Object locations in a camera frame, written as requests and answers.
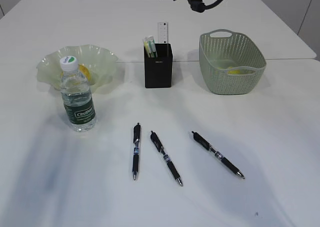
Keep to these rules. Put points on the green utility knife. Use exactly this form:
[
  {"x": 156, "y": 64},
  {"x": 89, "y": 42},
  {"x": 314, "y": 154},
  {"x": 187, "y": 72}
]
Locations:
[{"x": 152, "y": 45}]

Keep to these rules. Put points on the pale green woven basket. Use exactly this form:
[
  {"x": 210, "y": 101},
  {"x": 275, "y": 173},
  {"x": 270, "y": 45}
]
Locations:
[{"x": 224, "y": 48}]

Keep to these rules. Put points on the black square pen holder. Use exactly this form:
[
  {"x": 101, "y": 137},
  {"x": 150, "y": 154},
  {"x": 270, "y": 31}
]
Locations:
[{"x": 158, "y": 70}]

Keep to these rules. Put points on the clear water bottle green label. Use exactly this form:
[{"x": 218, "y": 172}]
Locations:
[{"x": 76, "y": 95}]

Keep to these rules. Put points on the black pen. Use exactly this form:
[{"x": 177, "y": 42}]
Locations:
[
  {"x": 160, "y": 148},
  {"x": 136, "y": 150},
  {"x": 208, "y": 147}
]

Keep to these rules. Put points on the pale green wavy plate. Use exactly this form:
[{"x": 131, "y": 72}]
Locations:
[{"x": 99, "y": 62}]

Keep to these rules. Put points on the yellow pear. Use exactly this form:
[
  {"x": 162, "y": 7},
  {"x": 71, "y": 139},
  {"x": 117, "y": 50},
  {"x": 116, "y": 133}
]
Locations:
[{"x": 85, "y": 72}]

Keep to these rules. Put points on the clear plastic ruler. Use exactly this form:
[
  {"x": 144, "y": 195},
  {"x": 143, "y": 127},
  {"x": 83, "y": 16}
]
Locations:
[{"x": 163, "y": 33}]

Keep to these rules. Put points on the yellow utility knife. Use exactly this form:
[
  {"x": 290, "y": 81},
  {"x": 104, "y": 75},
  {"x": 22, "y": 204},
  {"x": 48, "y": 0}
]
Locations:
[{"x": 147, "y": 47}]

